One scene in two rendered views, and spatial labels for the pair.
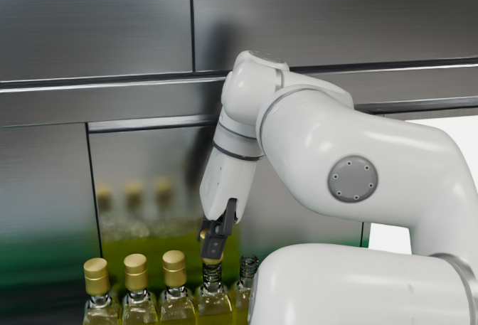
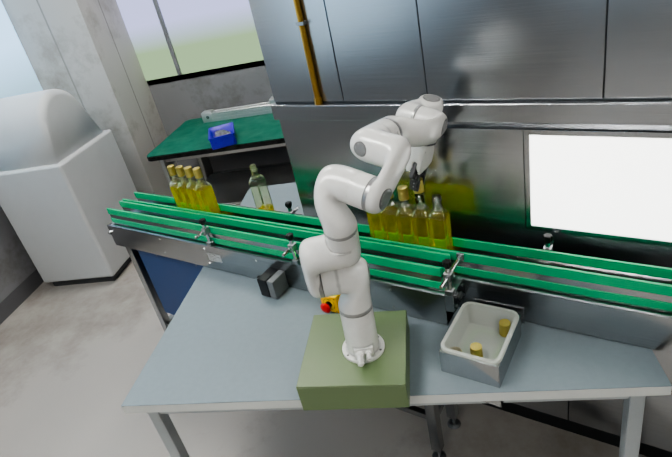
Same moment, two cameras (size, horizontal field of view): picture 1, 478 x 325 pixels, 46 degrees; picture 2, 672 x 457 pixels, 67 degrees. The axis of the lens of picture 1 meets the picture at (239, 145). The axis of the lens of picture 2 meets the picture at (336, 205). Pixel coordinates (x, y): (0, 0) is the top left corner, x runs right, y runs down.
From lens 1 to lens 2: 1.01 m
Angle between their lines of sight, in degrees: 44
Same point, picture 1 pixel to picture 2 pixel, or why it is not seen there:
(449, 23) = (574, 76)
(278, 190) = (471, 166)
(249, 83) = (401, 111)
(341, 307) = (330, 178)
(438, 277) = (362, 178)
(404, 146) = (375, 140)
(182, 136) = not seen: hidden behind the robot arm
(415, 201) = (377, 158)
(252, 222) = (459, 182)
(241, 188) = (417, 157)
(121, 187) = not seen: hidden behind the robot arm
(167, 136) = not seen: hidden behind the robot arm
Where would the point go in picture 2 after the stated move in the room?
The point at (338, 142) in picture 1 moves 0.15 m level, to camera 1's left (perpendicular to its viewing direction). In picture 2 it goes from (357, 137) to (313, 131)
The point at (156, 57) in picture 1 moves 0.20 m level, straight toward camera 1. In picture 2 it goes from (410, 92) to (379, 114)
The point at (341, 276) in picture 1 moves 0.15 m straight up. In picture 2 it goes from (335, 172) to (321, 110)
